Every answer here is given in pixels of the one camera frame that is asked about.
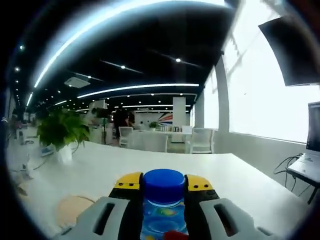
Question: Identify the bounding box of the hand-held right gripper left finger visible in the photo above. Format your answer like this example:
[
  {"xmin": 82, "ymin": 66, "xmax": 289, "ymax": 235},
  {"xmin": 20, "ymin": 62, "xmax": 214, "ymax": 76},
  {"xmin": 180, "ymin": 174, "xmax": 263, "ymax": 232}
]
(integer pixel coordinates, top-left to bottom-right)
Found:
[{"xmin": 53, "ymin": 171, "xmax": 145, "ymax": 240}]

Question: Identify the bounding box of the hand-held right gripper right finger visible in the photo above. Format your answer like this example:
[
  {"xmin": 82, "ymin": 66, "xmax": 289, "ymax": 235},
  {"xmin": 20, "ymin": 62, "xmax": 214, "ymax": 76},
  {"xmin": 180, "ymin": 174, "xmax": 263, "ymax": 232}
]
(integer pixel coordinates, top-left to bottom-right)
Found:
[{"xmin": 184, "ymin": 174, "xmax": 276, "ymax": 240}]

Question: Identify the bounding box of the blue drink bottle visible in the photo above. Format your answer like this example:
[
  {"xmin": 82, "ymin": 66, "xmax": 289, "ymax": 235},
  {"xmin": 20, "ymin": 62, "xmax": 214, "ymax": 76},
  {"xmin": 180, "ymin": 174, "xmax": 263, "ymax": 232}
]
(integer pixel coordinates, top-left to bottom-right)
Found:
[{"xmin": 139, "ymin": 169, "xmax": 190, "ymax": 240}]

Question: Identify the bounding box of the open laptop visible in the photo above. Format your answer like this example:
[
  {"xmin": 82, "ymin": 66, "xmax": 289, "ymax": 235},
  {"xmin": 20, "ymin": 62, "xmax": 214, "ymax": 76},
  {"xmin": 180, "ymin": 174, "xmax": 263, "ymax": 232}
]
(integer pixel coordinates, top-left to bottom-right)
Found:
[{"xmin": 287, "ymin": 101, "xmax": 320, "ymax": 187}]

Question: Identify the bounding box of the person's right hand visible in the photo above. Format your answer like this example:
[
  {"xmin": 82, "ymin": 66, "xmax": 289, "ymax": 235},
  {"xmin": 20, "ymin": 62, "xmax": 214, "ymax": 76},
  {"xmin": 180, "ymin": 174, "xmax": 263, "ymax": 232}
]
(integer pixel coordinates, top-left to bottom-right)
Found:
[{"xmin": 163, "ymin": 230, "xmax": 189, "ymax": 240}]

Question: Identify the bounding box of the round wooden base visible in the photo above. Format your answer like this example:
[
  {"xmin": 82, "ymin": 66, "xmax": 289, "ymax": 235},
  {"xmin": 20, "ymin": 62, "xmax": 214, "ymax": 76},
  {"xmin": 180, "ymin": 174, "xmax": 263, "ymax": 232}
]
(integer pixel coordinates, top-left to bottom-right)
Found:
[{"xmin": 56, "ymin": 194, "xmax": 97, "ymax": 226}]

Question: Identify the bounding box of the white plant pot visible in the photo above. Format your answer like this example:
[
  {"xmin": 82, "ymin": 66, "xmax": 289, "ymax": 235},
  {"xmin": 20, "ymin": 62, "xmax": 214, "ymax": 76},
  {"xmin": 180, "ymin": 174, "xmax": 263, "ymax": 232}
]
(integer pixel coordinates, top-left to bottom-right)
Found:
[{"xmin": 56, "ymin": 144, "xmax": 74, "ymax": 163}]

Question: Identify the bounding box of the white chair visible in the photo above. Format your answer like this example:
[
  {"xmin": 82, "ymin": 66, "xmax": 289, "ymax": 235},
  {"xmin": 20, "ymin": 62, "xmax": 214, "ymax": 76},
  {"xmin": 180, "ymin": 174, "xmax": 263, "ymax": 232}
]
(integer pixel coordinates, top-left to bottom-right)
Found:
[
  {"xmin": 118, "ymin": 126, "xmax": 135, "ymax": 148},
  {"xmin": 190, "ymin": 127, "xmax": 215, "ymax": 154}
]

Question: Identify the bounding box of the green potted plant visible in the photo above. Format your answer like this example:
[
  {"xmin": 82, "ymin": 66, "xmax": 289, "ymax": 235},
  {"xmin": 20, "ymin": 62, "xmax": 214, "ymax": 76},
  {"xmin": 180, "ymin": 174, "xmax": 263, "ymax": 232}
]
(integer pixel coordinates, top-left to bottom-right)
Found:
[{"xmin": 36, "ymin": 108, "xmax": 91, "ymax": 151}]

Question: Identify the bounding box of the white pillar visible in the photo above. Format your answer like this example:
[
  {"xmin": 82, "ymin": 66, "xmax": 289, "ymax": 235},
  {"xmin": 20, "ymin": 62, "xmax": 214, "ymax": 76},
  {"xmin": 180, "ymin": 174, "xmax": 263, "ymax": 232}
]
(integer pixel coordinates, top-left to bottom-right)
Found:
[{"xmin": 172, "ymin": 96, "xmax": 187, "ymax": 127}]

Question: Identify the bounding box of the window with white blinds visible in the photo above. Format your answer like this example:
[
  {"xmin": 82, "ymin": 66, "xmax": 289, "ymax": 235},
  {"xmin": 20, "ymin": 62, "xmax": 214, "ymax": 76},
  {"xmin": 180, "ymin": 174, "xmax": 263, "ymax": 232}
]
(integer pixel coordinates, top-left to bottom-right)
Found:
[{"xmin": 203, "ymin": 0, "xmax": 320, "ymax": 144}]

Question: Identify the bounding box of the curved ceiling light strip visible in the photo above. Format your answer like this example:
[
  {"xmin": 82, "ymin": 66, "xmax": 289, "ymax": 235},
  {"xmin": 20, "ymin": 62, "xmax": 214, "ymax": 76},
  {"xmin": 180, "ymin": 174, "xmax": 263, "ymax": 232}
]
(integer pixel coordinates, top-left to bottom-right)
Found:
[{"xmin": 76, "ymin": 83, "xmax": 200, "ymax": 99}]

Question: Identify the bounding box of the ceiling air vent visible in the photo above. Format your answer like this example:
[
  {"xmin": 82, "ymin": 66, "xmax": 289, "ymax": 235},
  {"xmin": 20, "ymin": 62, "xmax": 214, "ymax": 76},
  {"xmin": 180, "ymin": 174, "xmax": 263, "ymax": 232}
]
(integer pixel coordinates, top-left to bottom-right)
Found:
[{"xmin": 64, "ymin": 76, "xmax": 91, "ymax": 89}]

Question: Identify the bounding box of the black monitor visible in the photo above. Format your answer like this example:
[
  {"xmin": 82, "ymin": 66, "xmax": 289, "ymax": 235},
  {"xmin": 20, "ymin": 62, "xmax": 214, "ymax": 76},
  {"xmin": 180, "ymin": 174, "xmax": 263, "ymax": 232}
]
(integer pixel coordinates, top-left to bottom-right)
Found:
[{"xmin": 258, "ymin": 14, "xmax": 320, "ymax": 87}]

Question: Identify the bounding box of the straight ceiling light strip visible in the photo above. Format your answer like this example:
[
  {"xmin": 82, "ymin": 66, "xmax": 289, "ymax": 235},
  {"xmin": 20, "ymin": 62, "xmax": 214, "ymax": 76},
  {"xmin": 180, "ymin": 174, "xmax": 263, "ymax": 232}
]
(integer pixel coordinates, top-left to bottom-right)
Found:
[{"xmin": 31, "ymin": 4, "xmax": 227, "ymax": 89}]

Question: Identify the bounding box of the black laptop cable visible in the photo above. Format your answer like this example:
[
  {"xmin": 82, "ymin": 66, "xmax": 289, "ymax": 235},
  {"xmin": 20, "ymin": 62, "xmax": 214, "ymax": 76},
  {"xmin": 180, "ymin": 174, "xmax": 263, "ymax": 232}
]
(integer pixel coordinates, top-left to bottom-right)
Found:
[{"xmin": 273, "ymin": 154, "xmax": 305, "ymax": 192}]

